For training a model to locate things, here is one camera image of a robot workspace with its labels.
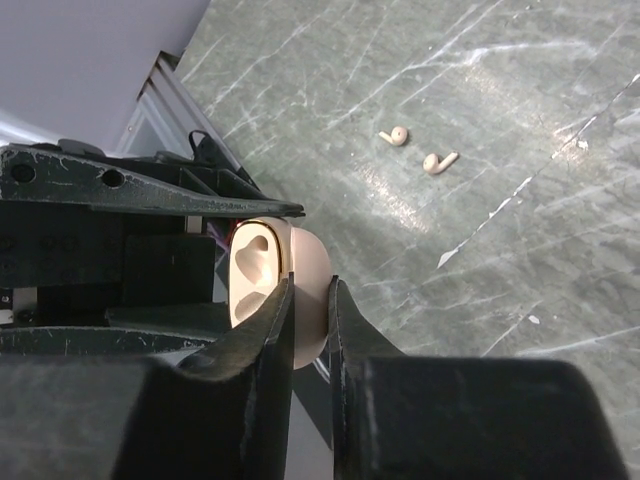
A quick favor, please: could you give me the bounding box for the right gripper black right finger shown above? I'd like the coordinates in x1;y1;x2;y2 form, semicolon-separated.
327;278;628;479

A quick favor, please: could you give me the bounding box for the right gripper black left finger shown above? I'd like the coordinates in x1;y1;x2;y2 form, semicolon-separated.
1;277;295;479

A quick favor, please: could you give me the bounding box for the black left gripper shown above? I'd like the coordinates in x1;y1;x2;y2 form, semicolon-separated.
1;144;304;355

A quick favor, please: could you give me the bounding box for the beige earbud charging case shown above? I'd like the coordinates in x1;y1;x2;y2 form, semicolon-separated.
228;215;332;371

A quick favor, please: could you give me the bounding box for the beige earbud with blue tip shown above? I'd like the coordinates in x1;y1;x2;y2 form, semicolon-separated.
378;126;409;147

